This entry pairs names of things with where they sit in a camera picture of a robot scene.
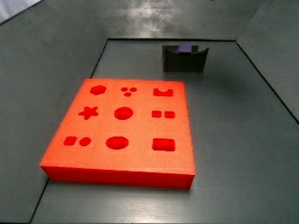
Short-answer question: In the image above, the purple rectangular block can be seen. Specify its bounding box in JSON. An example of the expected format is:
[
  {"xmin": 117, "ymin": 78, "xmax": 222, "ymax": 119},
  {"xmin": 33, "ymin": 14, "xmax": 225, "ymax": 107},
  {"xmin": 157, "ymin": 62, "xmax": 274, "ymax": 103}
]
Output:
[{"xmin": 178, "ymin": 44, "xmax": 193, "ymax": 53}]

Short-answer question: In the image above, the red foam shape board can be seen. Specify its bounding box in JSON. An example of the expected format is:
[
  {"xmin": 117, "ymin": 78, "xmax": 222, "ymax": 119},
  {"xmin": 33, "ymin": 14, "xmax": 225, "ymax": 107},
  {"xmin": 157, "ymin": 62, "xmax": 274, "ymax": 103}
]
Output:
[{"xmin": 41, "ymin": 79, "xmax": 197, "ymax": 189}]

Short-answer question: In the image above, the black curved fixture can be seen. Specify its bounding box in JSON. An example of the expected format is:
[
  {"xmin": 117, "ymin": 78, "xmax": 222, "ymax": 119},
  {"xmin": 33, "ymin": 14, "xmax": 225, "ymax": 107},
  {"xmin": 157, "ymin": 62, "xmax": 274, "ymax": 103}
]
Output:
[{"xmin": 163, "ymin": 45, "xmax": 210, "ymax": 72}]

